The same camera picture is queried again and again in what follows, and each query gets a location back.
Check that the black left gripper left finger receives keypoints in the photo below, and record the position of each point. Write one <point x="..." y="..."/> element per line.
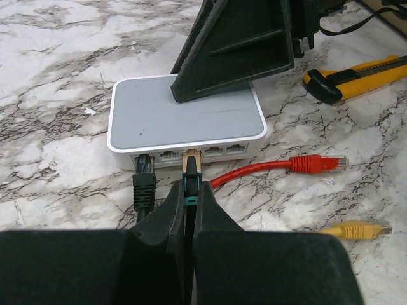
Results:
<point x="140" y="265"/>

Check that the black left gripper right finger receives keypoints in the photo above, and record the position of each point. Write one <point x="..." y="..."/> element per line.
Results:
<point x="234" y="266"/>

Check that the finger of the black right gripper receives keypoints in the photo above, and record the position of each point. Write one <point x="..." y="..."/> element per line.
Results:
<point x="232" y="43"/>

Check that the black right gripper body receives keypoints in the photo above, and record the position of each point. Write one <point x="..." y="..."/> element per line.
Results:
<point x="306" y="15"/>

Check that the white small router box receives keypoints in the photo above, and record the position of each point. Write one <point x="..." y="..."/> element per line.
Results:
<point x="144" y="118"/>

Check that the yellow black utility knife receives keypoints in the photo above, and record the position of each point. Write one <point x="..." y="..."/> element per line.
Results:
<point x="331" y="87"/>

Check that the tan plastic tool case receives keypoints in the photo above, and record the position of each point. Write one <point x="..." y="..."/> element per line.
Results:
<point x="395" y="20"/>

